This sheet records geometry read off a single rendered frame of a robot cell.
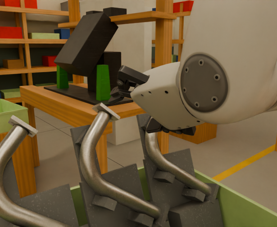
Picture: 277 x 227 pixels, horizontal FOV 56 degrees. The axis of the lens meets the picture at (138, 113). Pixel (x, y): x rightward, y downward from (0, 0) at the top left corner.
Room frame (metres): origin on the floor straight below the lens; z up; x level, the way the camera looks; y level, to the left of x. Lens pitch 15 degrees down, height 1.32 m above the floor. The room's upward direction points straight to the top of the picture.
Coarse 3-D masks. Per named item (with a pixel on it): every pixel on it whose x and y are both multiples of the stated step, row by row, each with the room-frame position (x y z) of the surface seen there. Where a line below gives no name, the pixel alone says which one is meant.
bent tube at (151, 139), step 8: (152, 136) 0.60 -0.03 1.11; (152, 144) 0.59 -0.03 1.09; (152, 152) 0.59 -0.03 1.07; (160, 152) 0.60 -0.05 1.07; (152, 160) 0.59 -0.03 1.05; (160, 160) 0.59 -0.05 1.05; (160, 168) 0.59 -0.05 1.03; (168, 168) 0.59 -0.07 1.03; (176, 168) 0.60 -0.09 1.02; (176, 176) 0.59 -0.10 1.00; (184, 176) 0.60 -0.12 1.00; (192, 176) 0.61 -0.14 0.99; (192, 184) 0.60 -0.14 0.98; (200, 184) 0.61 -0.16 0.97; (208, 192) 0.61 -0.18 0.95
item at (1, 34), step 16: (0, 0) 5.54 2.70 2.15; (16, 0) 5.45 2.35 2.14; (32, 0) 5.65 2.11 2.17; (16, 16) 5.78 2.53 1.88; (80, 16) 6.21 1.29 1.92; (0, 32) 5.23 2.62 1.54; (16, 32) 5.39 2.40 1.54; (64, 32) 6.06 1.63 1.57; (16, 64) 5.38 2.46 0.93; (48, 64) 5.80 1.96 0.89; (0, 96) 5.12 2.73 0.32; (16, 96) 5.32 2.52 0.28
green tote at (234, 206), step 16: (144, 176) 0.73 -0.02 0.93; (80, 192) 0.62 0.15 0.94; (144, 192) 0.73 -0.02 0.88; (224, 192) 0.61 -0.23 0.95; (80, 208) 0.62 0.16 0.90; (224, 208) 0.61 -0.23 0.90; (240, 208) 0.57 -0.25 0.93; (256, 208) 0.54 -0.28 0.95; (80, 224) 0.61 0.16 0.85; (224, 224) 0.60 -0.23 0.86; (240, 224) 0.57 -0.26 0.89; (256, 224) 0.53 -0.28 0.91; (272, 224) 0.50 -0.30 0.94
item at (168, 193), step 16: (144, 128) 0.64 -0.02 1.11; (144, 144) 0.64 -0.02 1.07; (144, 160) 0.62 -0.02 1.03; (176, 160) 0.66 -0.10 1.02; (160, 192) 0.60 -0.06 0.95; (176, 192) 0.62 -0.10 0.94; (176, 208) 0.59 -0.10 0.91; (192, 208) 0.57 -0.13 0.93; (208, 208) 0.59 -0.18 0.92; (176, 224) 0.56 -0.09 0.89; (192, 224) 0.55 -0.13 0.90; (208, 224) 0.57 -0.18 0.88
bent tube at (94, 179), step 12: (96, 108) 0.55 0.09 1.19; (108, 108) 0.55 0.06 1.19; (96, 120) 0.53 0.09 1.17; (108, 120) 0.54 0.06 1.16; (96, 132) 0.51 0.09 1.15; (84, 144) 0.50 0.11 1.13; (96, 144) 0.51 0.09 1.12; (84, 156) 0.48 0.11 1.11; (84, 168) 0.47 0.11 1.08; (96, 168) 0.49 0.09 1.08; (96, 180) 0.47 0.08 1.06; (96, 192) 0.48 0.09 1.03; (108, 192) 0.48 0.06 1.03; (120, 192) 0.49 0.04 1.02; (132, 204) 0.50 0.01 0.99; (144, 204) 0.51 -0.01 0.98; (156, 216) 0.52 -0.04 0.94
